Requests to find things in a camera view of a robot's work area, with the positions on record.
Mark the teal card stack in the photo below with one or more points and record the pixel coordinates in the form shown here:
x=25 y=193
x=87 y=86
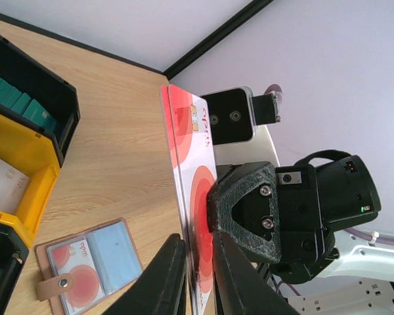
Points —
x=27 y=107

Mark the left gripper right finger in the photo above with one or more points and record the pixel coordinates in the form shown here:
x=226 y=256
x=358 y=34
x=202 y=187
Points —
x=239 y=289

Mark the black enclosure frame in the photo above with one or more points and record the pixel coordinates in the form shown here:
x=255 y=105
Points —
x=152 y=34

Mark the red white card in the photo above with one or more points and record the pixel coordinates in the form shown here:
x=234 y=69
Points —
x=74 y=257
x=188 y=131

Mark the yellow bin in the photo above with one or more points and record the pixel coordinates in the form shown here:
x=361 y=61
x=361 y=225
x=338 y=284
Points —
x=34 y=155

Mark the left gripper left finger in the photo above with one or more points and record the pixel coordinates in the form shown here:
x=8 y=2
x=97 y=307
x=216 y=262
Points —
x=161 y=288

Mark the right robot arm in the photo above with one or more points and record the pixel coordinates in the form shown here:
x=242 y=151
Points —
x=359 y=276

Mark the white pink card stack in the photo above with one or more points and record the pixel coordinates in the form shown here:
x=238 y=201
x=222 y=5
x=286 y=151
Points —
x=13 y=185

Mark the black bin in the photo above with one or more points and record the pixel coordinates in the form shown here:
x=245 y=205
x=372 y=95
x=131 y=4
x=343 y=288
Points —
x=13 y=255
x=55 y=95

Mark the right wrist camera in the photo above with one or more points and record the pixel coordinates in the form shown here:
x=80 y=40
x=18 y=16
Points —
x=239 y=122

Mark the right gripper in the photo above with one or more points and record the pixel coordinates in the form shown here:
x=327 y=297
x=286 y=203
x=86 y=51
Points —
x=264 y=217

